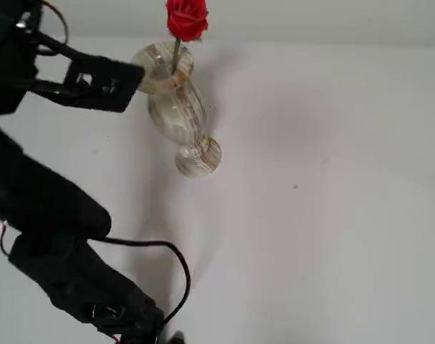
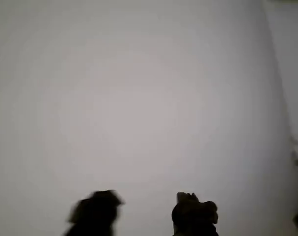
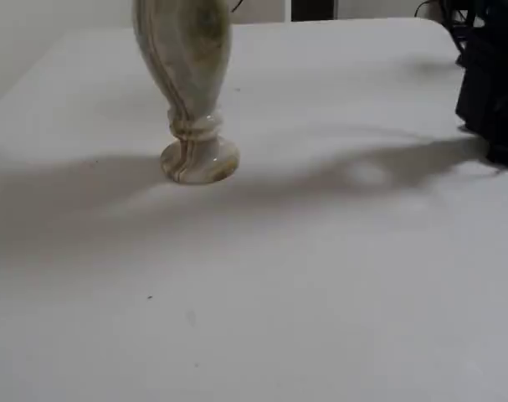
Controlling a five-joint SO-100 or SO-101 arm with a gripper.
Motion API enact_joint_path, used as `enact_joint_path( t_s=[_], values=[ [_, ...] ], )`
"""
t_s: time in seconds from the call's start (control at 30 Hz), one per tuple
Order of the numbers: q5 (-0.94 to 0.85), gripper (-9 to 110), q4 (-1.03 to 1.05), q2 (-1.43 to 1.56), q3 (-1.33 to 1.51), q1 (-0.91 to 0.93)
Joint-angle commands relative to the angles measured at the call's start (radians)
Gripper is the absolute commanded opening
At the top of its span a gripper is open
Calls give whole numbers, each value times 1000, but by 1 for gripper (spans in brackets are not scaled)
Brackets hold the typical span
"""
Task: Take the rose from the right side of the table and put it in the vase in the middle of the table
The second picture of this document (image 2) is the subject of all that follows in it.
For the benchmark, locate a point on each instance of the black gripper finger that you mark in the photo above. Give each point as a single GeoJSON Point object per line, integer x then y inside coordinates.
{"type": "Point", "coordinates": [94, 216]}
{"type": "Point", "coordinates": [193, 218]}

